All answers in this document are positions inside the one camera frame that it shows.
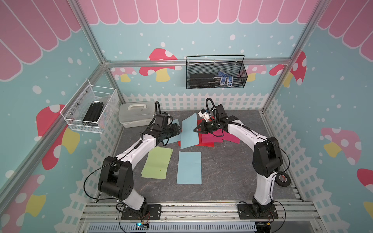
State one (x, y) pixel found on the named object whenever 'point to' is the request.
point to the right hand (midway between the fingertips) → (194, 130)
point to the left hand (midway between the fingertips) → (178, 131)
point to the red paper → (200, 137)
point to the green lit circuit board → (141, 226)
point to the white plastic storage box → (137, 114)
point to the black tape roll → (282, 179)
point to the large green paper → (157, 162)
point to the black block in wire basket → (93, 113)
